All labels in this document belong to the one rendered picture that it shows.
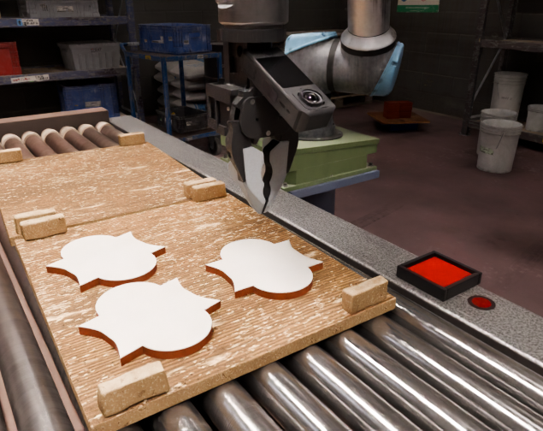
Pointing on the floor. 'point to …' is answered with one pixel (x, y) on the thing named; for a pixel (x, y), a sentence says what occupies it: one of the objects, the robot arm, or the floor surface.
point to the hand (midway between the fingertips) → (264, 204)
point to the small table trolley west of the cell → (168, 94)
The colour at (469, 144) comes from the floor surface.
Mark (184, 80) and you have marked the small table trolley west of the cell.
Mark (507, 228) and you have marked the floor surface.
